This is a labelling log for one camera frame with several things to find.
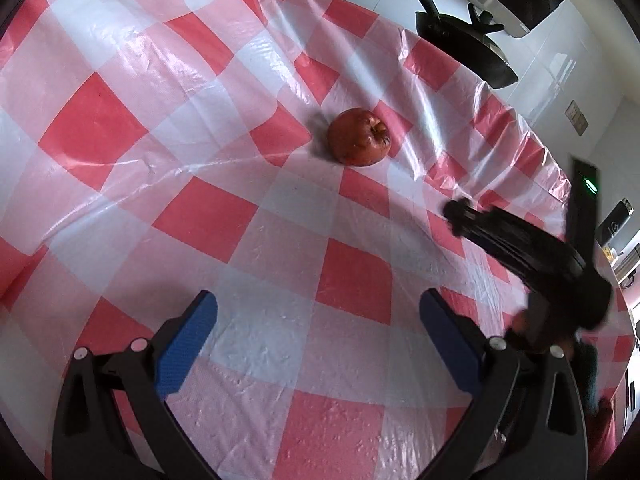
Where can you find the grey metal container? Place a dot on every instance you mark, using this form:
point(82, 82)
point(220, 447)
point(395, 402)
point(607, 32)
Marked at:
point(631, 262)

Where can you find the black pan with lid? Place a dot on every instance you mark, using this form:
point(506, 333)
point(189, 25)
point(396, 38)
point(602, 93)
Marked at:
point(470, 45)

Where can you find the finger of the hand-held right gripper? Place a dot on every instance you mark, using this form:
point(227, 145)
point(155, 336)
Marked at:
point(465, 217)

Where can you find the red white checked tablecloth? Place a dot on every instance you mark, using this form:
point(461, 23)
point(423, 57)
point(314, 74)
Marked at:
point(300, 240)

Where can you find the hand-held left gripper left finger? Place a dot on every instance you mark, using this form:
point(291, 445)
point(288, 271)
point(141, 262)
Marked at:
point(187, 340)

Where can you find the yellow packet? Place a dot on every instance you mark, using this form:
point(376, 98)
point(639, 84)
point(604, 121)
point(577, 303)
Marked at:
point(611, 251)

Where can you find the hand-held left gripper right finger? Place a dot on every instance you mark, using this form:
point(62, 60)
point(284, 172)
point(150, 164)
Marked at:
point(450, 340)

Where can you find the wrinkled red apple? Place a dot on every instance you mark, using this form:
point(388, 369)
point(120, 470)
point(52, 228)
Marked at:
point(357, 137)

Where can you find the person's right hand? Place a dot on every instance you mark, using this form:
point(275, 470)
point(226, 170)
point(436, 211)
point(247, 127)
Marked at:
point(520, 332)

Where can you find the beige wall socket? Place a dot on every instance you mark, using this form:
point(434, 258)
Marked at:
point(577, 117)

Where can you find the black bottle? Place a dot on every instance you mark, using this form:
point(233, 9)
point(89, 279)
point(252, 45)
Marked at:
point(615, 225)

